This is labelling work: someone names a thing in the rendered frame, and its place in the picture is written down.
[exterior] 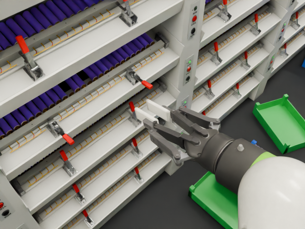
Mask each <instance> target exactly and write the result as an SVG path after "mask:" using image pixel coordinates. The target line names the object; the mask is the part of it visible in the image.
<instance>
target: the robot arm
mask: <svg viewBox="0 0 305 229"><path fill-rule="evenodd" d="M146 103H147V107H148V110H149V111H151V112H152V113H154V114H156V115H157V116H159V117H161V118H163V119H164V120H166V121H168V122H170V121H171V119H172V122H175V123H176V124H177V125H179V126H180V127H181V128H182V129H184V130H185V131H186V132H187V133H189V135H187V134H185V133H182V134H181V133H179V132H176V131H174V130H172V129H170V128H167V127H165V126H163V125H160V124H159V122H158V120H157V119H156V118H154V117H152V116H151V115H149V114H147V113H146V112H144V111H142V110H141V109H139V108H138V107H136V108H135V113H136V117H137V119H139V120H140V121H142V122H143V125H144V127H146V128H147V129H149V135H150V140H151V141H152V142H153V143H154V144H155V145H156V146H158V147H159V148H160V149H161V150H162V151H164V152H165V153H166V154H167V155H169V156H170V157H171V158H172V159H173V161H174V163H175V165H176V166H181V165H182V162H183V161H186V160H190V161H195V162H198V163H199V164H200V165H201V166H202V167H203V168H205V169H207V170H208V171H210V172H211V173H213V174H214V175H215V178H216V181H217V182H218V183H220V184H221V185H223V186H224V187H226V188H227V189H229V190H230V191H232V192H233V193H235V194H236V195H238V229H305V163H303V162H301V161H299V160H297V159H294V158H290V157H283V156H275V155H273V154H271V153H269V152H267V151H266V150H264V149H262V148H260V147H258V146H256V145H254V144H252V143H251V142H249V141H247V140H245V139H242V138H240V139H237V140H235V139H233V138H231V137H229V136H228V135H226V134H224V133H220V132H219V131H220V129H221V123H220V119H216V118H210V117H207V116H205V115H203V114H200V113H198V112H196V111H193V110H191V109H188V108H186V107H184V106H180V107H179V109H177V110H173V109H170V108H168V107H167V106H165V105H162V106H160V105H158V104H156V103H155V102H153V101H151V100H149V99H147V100H146ZM202 127H203V128H205V129H203V128H202ZM169 141H170V142H172V143H174V144H177V145H179V146H180V147H181V148H182V149H184V150H186V153H183V152H182V151H181V150H180V149H179V150H178V149H177V148H176V147H175V146H174V145H173V144H171V143H170V142H169Z"/></svg>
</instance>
